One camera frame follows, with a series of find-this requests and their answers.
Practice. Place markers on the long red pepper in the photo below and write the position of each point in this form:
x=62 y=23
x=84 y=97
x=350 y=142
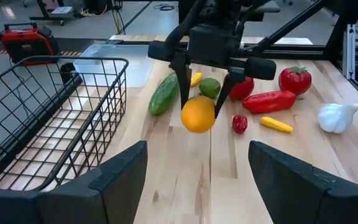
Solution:
x=269 y=101

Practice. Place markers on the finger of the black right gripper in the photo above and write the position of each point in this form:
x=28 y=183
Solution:
x=183 y=77
x=230 y=84

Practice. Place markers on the red tomato with green top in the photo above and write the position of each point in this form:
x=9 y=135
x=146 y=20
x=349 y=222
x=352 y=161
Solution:
x=295 y=81

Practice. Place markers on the silver aluminium bracket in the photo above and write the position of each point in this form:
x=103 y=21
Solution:
x=350 y=49

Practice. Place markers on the orange citrus fruit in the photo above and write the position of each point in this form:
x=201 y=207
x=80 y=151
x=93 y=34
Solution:
x=197 y=115

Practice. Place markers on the small translucent plastic container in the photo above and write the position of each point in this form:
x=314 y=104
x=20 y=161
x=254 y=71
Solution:
x=129 y=62

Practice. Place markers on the red apple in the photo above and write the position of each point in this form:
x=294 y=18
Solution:
x=244 y=90

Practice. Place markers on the green cucumber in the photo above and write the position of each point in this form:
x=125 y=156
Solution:
x=163 y=95

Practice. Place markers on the black tripod stand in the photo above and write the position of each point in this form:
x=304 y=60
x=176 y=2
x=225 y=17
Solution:
x=117 y=18

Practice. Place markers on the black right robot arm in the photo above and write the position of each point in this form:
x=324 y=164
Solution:
x=216 y=12

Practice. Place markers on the black cart with white box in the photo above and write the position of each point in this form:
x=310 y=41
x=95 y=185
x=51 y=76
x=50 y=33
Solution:
x=61 y=12

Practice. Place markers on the red strawberry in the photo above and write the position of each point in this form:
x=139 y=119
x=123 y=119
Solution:
x=239 y=124

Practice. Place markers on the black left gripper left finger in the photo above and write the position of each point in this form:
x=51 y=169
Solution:
x=73 y=205

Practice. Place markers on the green lime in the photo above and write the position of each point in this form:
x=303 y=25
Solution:
x=210 y=88

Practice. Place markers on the small yellow pepper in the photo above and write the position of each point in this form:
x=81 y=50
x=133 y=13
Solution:
x=277 y=124
x=196 y=79

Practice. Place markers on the red and black toolbox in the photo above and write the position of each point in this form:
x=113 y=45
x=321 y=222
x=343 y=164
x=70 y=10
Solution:
x=23 y=40

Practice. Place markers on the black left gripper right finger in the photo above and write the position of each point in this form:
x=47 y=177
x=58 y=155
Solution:
x=306 y=199

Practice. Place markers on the white garlic bulb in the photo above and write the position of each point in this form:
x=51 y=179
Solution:
x=334 y=118

